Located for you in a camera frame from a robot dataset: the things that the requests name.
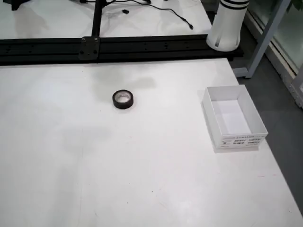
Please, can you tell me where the black electrical tape roll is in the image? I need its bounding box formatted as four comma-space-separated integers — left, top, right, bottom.
112, 89, 134, 110

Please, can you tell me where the black metal joining plate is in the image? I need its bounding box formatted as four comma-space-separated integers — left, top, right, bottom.
79, 36, 99, 61

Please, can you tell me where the white framed glass partition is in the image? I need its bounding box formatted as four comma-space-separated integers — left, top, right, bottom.
236, 0, 303, 108

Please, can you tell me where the black aluminium extrusion rail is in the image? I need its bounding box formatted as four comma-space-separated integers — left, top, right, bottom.
0, 34, 245, 66

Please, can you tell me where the thin black cable with plug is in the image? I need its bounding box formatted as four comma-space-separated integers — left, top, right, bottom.
131, 0, 195, 31

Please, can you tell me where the black vertical extrusion post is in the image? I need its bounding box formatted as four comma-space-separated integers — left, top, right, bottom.
91, 0, 106, 38

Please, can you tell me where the black angled bracket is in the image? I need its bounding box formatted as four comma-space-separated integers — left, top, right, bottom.
4, 0, 31, 11

